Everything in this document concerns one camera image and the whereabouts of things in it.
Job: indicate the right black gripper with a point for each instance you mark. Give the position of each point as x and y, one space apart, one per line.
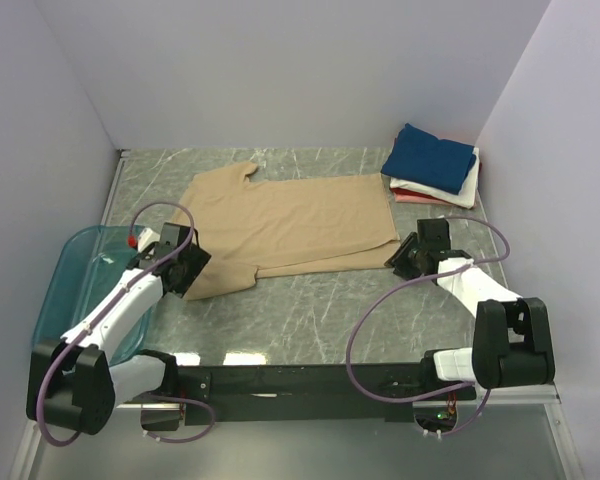
400 257

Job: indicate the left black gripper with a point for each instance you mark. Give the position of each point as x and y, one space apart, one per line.
195 257

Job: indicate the beige t-shirt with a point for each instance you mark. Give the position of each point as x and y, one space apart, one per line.
255 230

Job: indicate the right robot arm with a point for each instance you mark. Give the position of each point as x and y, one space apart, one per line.
512 344

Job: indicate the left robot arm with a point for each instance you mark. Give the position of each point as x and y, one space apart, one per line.
74 384

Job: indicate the folded pink t-shirt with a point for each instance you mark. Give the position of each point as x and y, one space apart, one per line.
402 198

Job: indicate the folded red t-shirt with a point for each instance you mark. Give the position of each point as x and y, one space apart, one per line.
407 192

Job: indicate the folded white t-shirt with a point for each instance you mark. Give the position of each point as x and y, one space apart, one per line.
465 199

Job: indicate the teal plastic bin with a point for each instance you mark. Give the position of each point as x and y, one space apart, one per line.
89 268

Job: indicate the folded blue t-shirt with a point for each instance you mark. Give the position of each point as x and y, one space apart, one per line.
423 158

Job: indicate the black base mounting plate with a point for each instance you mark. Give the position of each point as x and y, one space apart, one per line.
252 393

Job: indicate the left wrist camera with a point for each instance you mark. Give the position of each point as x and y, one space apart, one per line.
139 241

